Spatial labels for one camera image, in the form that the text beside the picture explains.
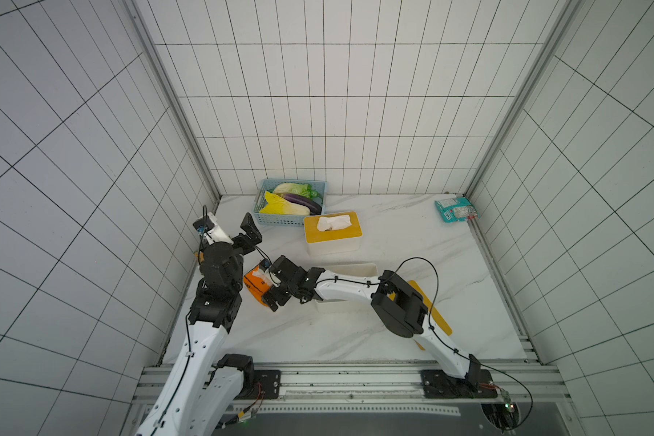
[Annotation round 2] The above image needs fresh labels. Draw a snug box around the yellow box lid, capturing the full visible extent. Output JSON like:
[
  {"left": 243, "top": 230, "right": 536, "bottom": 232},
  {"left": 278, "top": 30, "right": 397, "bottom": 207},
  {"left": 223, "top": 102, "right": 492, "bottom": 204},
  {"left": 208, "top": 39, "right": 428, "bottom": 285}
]
[
  {"left": 303, "top": 212, "right": 363, "bottom": 241},
  {"left": 408, "top": 280, "right": 456, "bottom": 348}
]

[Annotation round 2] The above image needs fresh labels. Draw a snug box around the aluminium mounting rail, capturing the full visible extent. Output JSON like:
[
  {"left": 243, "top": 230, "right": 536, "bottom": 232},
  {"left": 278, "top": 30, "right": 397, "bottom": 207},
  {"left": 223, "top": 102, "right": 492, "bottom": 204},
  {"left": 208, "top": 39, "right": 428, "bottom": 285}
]
[{"left": 134, "top": 361, "right": 570, "bottom": 423}]

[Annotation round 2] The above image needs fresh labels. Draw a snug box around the purple toy eggplant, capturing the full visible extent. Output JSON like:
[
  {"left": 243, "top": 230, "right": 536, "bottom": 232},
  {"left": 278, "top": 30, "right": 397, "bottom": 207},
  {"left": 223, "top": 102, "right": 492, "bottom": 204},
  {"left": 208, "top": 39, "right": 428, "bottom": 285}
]
[{"left": 280, "top": 193, "right": 323, "bottom": 215}]

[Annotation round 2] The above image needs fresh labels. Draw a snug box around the white tissue box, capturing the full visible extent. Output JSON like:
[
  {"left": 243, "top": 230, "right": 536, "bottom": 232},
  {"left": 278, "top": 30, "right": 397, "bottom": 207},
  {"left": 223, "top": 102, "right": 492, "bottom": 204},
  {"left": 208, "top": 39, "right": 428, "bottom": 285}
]
[
  {"left": 315, "top": 263, "right": 378, "bottom": 314},
  {"left": 306, "top": 236, "right": 363, "bottom": 256}
]

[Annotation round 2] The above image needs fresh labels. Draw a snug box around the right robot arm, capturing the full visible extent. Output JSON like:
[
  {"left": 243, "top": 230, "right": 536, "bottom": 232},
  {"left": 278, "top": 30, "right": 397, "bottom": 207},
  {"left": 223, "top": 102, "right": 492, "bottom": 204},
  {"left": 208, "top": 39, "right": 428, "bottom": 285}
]
[{"left": 258, "top": 256, "right": 513, "bottom": 409}]

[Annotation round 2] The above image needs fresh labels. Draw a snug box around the teal snack packet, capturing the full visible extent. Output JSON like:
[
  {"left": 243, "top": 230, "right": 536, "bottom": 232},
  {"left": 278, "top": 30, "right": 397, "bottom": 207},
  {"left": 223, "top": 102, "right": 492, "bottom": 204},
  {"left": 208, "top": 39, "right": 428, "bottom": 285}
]
[{"left": 434, "top": 197, "right": 478, "bottom": 223}]

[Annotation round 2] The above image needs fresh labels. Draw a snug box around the blue plastic basket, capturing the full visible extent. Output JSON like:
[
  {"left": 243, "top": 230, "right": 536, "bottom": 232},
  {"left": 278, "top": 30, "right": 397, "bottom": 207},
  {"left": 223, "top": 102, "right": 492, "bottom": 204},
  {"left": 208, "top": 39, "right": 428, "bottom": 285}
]
[{"left": 253, "top": 179, "right": 326, "bottom": 226}]

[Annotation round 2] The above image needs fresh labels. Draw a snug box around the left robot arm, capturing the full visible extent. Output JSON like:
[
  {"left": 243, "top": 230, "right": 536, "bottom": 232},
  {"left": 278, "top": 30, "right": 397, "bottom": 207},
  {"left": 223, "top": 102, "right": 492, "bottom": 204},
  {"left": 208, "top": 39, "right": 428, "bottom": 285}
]
[{"left": 136, "top": 212, "right": 263, "bottom": 435}]

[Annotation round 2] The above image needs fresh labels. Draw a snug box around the green toy lettuce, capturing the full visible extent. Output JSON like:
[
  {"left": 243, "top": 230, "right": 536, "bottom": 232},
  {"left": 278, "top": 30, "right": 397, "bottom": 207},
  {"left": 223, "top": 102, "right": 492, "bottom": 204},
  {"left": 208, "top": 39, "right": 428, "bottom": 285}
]
[{"left": 272, "top": 183, "right": 322, "bottom": 199}]

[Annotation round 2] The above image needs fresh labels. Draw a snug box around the yellow toy cabbage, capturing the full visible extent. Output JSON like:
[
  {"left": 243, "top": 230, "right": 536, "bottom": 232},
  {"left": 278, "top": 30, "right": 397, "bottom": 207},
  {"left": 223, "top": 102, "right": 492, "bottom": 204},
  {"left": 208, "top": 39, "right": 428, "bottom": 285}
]
[{"left": 259, "top": 192, "right": 311, "bottom": 216}]

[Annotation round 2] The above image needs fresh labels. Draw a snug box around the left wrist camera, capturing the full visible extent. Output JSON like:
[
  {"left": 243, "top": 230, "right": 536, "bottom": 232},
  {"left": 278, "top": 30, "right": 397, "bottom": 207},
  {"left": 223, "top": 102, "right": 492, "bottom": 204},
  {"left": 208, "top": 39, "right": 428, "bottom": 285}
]
[{"left": 193, "top": 213, "right": 233, "bottom": 245}]

